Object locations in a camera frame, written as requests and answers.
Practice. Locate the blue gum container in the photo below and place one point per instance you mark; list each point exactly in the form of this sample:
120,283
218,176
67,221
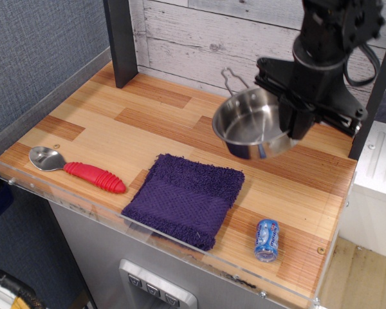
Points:
267,240

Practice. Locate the clear acrylic table guard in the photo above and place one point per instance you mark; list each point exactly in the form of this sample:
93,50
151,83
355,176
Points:
123,131

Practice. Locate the dark frame post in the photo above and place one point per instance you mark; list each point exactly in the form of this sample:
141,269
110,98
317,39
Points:
121,40
372,108

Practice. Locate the small stainless steel pot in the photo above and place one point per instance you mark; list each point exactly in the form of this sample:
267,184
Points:
248,121

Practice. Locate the spoon with red handle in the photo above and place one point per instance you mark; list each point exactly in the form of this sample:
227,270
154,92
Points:
46,159

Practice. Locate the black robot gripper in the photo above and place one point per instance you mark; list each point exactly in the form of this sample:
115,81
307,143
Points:
313,86

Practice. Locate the dark right frame post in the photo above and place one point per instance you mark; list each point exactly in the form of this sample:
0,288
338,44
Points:
372,108

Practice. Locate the silver dispenser button panel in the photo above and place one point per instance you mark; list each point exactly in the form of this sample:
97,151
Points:
148,290

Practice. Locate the purple folded towel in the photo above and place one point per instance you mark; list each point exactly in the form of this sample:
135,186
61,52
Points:
186,200

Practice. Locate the dark left frame post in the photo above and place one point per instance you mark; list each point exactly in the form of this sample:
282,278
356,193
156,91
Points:
121,40

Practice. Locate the white side cabinet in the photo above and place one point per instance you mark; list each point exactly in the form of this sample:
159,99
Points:
364,218

